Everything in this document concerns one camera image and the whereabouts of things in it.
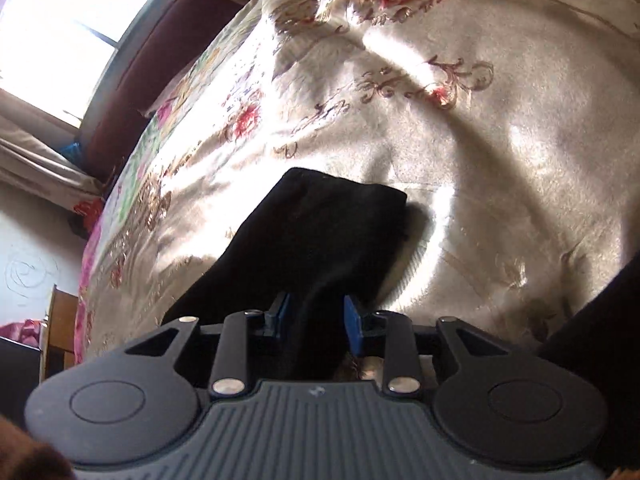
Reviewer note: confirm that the pink cloth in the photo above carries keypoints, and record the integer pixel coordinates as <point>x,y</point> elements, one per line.
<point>20,331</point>

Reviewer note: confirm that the blue plastic bag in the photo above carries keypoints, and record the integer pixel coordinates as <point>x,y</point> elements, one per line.
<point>71,151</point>

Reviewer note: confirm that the black pants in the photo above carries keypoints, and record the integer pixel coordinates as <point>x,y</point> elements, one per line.
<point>305,240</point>

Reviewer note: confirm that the red bag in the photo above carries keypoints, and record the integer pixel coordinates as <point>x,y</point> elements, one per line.
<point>90,214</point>

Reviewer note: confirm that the beige curtain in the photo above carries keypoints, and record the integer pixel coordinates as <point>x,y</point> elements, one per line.
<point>35,155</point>

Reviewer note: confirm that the window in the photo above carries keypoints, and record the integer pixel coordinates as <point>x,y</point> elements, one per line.
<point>65,25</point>

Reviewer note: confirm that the wooden cabinet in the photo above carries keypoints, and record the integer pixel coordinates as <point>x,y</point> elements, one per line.
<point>60,330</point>

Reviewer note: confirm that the black box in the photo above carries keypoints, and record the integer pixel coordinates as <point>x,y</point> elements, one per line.
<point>17,380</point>

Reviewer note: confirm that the brown fuzzy cloth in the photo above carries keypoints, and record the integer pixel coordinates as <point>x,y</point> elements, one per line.
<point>30,450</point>

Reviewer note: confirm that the floral bedspread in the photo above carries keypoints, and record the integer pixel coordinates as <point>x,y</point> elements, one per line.
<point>450,160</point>

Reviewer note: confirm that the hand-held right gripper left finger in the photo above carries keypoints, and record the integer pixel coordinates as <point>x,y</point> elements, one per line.
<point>283,312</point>

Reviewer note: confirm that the dark cloth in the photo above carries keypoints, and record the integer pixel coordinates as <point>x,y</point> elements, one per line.
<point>600,320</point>

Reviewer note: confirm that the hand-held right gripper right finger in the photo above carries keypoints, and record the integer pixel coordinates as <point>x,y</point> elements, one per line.
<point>353,321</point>

